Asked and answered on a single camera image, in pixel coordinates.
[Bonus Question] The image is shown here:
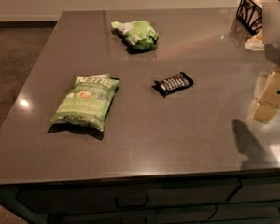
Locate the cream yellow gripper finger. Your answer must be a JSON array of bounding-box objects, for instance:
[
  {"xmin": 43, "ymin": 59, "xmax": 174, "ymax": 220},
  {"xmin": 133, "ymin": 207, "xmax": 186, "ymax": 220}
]
[{"xmin": 251, "ymin": 66, "xmax": 280, "ymax": 123}]

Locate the green jalapeno chip bag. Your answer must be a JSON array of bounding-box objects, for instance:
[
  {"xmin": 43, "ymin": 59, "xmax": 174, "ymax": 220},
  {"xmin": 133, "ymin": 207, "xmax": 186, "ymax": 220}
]
[{"xmin": 49, "ymin": 74, "xmax": 119, "ymax": 131}]

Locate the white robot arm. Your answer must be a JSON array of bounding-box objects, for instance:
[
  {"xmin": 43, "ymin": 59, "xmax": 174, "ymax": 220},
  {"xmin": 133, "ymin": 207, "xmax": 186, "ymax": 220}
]
[{"xmin": 251, "ymin": 2, "xmax": 280, "ymax": 123}]

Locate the crumpled light green bag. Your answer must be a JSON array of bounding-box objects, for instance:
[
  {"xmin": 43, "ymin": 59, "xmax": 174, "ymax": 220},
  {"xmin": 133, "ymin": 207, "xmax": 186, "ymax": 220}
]
[{"xmin": 111, "ymin": 21, "xmax": 159, "ymax": 51}]

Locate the black striped snack bar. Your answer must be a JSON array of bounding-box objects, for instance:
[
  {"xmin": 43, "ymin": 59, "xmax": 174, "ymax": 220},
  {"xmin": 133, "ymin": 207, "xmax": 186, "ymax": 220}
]
[{"xmin": 153, "ymin": 72, "xmax": 194, "ymax": 97}]

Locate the dark right drawer front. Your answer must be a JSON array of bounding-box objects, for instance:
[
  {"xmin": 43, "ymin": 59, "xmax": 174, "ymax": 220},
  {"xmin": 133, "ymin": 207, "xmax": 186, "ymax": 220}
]
[{"xmin": 230, "ymin": 177, "xmax": 280, "ymax": 203}]

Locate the dark lower drawer front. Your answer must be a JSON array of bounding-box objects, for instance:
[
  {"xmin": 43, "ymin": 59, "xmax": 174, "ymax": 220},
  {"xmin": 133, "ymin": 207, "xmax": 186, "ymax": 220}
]
[{"xmin": 49, "ymin": 205, "xmax": 216, "ymax": 224}]

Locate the black wire basket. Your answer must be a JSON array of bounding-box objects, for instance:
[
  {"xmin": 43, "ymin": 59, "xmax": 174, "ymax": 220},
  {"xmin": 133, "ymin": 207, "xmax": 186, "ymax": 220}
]
[{"xmin": 236, "ymin": 0, "xmax": 280, "ymax": 35}]

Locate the dark drawer front with handle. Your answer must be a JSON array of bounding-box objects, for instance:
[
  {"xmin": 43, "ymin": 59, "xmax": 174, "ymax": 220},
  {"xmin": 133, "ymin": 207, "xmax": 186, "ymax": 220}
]
[{"xmin": 18, "ymin": 178, "xmax": 239, "ymax": 215}]

